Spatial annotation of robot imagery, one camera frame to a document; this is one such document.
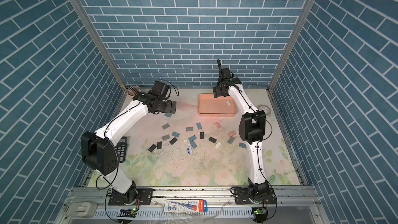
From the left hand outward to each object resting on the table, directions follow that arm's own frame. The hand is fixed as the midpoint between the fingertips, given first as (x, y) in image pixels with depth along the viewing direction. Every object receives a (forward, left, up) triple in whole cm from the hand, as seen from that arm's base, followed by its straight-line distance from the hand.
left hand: (171, 107), depth 86 cm
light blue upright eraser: (0, -15, -19) cm, 24 cm away
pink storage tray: (+17, -22, -19) cm, 33 cm away
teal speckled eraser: (-7, -1, -18) cm, 19 cm away
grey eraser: (-3, -9, -19) cm, 21 cm away
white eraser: (+18, -36, -17) cm, 44 cm away
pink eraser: (-1, -28, -17) cm, 33 cm away
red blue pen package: (-44, -10, -17) cm, 49 cm away
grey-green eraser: (-1, +6, -18) cm, 19 cm away
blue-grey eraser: (+8, +6, -18) cm, 21 cm away
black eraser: (-11, -24, -18) cm, 32 cm away
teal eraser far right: (-15, -42, -17) cm, 47 cm away
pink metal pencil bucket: (+14, +28, -2) cm, 31 cm away
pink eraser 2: (-7, -36, -18) cm, 41 cm away
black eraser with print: (-8, -18, -18) cm, 26 cm away
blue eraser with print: (-10, -12, -18) cm, 23 cm away
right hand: (+16, -31, -4) cm, 35 cm away
